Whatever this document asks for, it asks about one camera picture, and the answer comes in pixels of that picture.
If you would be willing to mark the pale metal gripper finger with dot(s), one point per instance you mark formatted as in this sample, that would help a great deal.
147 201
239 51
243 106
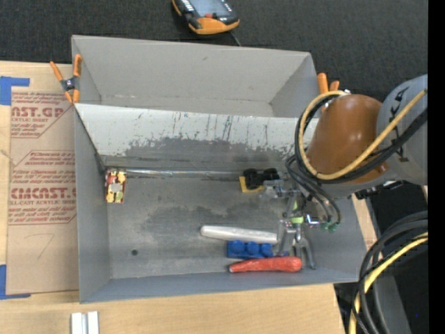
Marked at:
306 252
283 238

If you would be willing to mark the black cylinder on white bracket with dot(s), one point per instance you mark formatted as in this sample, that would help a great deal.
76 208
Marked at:
363 192

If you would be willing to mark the blue studded toy block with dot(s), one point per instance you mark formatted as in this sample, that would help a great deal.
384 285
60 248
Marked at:
248 250

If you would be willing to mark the grey metal bin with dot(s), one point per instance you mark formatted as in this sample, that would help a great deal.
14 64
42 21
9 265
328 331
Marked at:
180 214

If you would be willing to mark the white long flat stick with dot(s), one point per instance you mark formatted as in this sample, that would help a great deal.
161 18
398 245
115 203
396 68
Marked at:
236 233

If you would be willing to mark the brown cardboard board red print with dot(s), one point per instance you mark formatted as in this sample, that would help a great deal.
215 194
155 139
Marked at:
38 172

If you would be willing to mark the black toy car yellow base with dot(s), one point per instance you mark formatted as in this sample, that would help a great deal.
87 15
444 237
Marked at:
259 179

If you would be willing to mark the orange-red toy carrot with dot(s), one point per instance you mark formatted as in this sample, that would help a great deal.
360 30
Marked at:
267 265

